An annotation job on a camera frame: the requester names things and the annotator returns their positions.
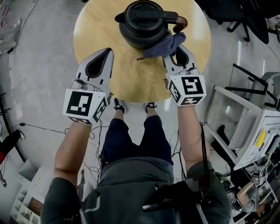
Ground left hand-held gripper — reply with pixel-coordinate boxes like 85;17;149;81
63;47;115;126

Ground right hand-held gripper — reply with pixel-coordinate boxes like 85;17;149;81
162;45;207;107

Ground dark blue cloth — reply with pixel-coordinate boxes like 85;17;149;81
136;31;187;61

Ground black kettle with wooden handle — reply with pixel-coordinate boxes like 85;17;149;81
115;0;188;51

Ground person's right forearm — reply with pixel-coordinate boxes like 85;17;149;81
176;105;210;173

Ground person's left forearm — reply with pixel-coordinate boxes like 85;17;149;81
53;121;94;182

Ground round wooden table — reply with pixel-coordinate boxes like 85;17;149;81
73;0;212;103

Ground person's left shoe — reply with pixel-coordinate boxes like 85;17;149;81
113;98;128;114

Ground person's shoe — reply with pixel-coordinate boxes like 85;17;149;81
113;98;128;114
143;101;158;114

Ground person's left leg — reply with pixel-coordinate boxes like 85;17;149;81
115;109;126;121

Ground person's leg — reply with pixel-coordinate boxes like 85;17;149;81
115;109;126;121
145;108;158;120

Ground person's right shoe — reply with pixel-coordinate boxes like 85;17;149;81
143;101;158;114

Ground person's right leg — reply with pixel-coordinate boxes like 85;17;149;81
145;108;158;120

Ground black office chair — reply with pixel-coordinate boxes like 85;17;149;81
200;0;252;42
246;0;280;46

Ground person's dark shorts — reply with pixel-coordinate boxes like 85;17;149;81
99;115;175;169

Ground grey shell chair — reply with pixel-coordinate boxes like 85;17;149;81
224;63;280;108

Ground white table with line drawing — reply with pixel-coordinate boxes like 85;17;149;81
204;84;280;172

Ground yellow oblong toy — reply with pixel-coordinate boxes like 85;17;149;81
255;129;267;148

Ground person's grey t-shirt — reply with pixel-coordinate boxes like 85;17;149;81
40;156;233;224

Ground black chest-mounted device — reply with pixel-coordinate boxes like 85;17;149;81
141;179;205;213

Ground white cubby shelf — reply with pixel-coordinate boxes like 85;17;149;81
10;161;56;224

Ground black cable bundle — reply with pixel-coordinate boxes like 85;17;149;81
198;122;212;182

